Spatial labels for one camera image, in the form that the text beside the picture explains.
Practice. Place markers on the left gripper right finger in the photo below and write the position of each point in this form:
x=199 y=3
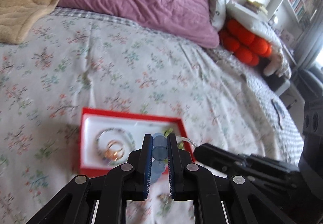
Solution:
x=218 y=198

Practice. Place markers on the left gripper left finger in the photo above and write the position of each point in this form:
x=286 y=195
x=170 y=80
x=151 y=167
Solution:
x=102 y=199

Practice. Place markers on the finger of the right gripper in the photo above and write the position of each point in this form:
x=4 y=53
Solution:
x=255 y=166

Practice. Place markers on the gold rings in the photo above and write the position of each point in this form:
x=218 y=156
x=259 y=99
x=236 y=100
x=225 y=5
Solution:
x=113 y=152

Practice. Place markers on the small gold charm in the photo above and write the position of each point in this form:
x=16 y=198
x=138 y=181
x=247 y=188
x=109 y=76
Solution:
x=165 y=198

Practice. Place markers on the red jewelry box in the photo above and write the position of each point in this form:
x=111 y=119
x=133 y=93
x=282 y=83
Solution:
x=108 y=137

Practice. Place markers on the orange knotted ball cushion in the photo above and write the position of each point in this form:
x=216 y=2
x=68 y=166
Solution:
x=245 y=45

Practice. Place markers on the floral bed sheet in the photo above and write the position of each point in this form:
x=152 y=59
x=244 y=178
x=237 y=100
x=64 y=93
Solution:
x=73 y=59

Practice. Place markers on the white patterned pillow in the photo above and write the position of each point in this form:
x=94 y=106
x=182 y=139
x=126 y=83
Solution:
x=217 y=9

